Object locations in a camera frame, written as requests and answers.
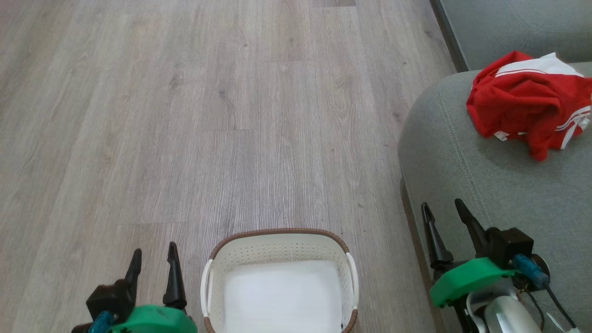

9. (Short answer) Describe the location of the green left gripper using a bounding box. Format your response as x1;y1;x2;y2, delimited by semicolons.
111;241;198;333

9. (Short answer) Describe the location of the thin black cable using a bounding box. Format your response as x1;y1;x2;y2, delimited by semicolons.
545;283;580;330

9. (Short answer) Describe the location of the white laundry basket brown rim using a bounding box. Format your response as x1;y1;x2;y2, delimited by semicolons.
200;228;359;333

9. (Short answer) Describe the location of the grey fabric sofa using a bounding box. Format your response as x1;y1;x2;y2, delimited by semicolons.
398;0;592;333

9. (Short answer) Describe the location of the red white garment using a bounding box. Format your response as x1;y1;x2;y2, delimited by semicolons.
466;51;592;161

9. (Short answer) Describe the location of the blue cable connector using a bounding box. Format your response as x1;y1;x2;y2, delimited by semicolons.
88;310;116;333
512;253;551;288

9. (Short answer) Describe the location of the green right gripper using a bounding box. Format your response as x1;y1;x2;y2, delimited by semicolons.
421;198;516;308

